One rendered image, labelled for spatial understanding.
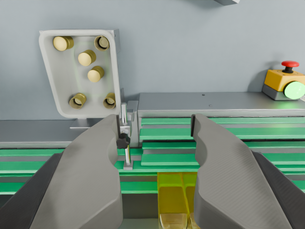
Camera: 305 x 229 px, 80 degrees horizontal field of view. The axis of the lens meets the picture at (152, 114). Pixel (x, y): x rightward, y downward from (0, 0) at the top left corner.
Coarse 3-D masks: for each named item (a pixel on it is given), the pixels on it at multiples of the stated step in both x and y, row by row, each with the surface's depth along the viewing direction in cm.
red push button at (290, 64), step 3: (288, 60) 50; (291, 60) 50; (282, 63) 50; (285, 63) 49; (288, 63) 48; (291, 63) 48; (294, 63) 48; (297, 63) 48; (288, 66) 48; (291, 66) 48; (294, 66) 48; (297, 66) 48; (285, 69) 50; (288, 69) 49; (291, 69) 49
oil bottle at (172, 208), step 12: (168, 180) 42; (180, 180) 42; (168, 192) 39; (180, 192) 39; (168, 204) 37; (180, 204) 37; (168, 216) 35; (180, 216) 35; (168, 228) 34; (180, 228) 34
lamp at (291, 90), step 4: (288, 84) 48; (292, 84) 47; (296, 84) 46; (300, 84) 46; (284, 88) 49; (288, 88) 47; (292, 88) 46; (296, 88) 46; (300, 88) 46; (304, 88) 46; (284, 92) 49; (288, 92) 47; (292, 92) 47; (296, 92) 46; (300, 92) 46; (304, 92) 47; (288, 96) 48; (292, 96) 47; (296, 96) 47; (300, 96) 47
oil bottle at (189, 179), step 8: (184, 176) 43; (192, 176) 43; (184, 184) 41; (192, 184) 41; (184, 192) 40; (192, 192) 39; (192, 200) 37; (192, 208) 36; (192, 216) 35; (192, 224) 34
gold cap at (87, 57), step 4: (84, 52) 46; (88, 52) 47; (92, 52) 49; (80, 56) 46; (84, 56) 46; (88, 56) 46; (92, 56) 47; (80, 60) 46; (84, 60) 46; (88, 60) 46; (92, 60) 47; (84, 64) 47; (88, 64) 47
